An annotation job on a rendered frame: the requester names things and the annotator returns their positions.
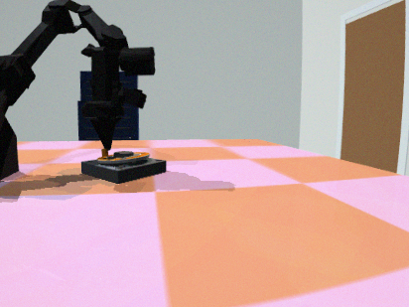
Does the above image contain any orange round plate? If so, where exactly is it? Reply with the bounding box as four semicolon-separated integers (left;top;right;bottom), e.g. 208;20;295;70
96;149;150;164

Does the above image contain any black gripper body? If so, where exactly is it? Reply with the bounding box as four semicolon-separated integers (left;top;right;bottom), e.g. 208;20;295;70
81;75;125;118

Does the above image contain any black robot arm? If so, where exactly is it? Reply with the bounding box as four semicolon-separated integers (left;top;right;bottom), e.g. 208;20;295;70
0;0;155;114

